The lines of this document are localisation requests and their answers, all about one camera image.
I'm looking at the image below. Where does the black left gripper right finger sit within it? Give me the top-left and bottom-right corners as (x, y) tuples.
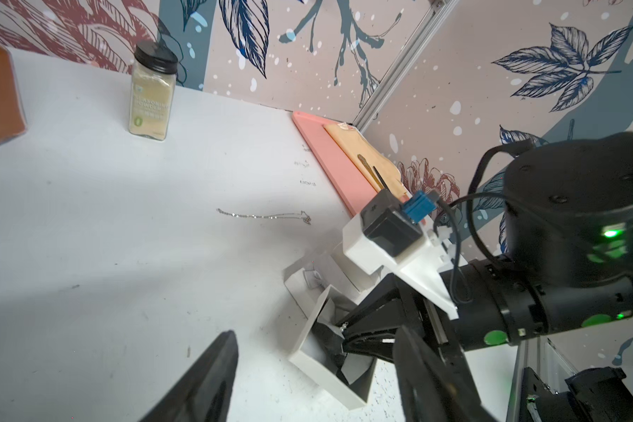
(392, 326), (494, 422)

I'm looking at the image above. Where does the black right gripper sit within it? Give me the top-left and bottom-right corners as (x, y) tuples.
(342, 274), (466, 364)

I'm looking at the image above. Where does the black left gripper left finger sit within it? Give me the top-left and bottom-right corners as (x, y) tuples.
(142, 331), (239, 422)

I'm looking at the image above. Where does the white jewelry box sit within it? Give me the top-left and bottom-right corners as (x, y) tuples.
(288, 286), (377, 410)

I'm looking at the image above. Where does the thin chain necklace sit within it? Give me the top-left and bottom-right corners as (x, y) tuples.
(215, 207), (313, 226)

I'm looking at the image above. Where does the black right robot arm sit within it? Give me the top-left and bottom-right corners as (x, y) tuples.
(326, 132), (633, 421)

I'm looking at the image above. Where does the pink plastic tray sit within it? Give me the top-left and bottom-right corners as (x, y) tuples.
(292, 111), (376, 216)

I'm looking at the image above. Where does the black spoon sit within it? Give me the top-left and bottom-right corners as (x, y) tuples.
(373, 166), (389, 190)

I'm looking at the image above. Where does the beige folded cloth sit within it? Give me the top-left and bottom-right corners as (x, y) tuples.
(324, 123), (411, 200)

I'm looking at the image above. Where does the pale spice jar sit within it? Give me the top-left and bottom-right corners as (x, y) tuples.
(128, 40), (179, 141)

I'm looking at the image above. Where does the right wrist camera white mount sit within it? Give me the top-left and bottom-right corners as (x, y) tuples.
(342, 189), (463, 320)

